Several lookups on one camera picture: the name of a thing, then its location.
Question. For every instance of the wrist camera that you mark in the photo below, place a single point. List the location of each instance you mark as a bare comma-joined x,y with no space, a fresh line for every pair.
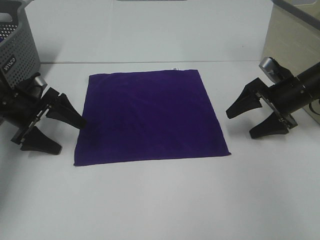
35,85
273,70

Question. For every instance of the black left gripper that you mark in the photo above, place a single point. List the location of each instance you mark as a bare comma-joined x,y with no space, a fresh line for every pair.
24,111

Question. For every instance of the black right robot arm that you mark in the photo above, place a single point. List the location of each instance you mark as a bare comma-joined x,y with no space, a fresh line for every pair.
310,78

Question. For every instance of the purple towel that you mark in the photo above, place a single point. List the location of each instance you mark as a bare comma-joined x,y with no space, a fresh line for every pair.
152,115

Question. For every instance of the beige box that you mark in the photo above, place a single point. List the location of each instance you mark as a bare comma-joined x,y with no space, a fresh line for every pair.
293,39

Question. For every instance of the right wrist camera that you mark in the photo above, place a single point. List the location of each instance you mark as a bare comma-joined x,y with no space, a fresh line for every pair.
273,70

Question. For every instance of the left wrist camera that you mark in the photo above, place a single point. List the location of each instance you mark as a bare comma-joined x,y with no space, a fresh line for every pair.
35,85

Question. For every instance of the grey perforated laundry basket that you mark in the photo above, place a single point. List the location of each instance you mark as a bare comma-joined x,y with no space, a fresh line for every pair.
19,58

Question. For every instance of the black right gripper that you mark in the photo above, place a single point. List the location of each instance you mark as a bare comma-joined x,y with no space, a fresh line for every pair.
284,98

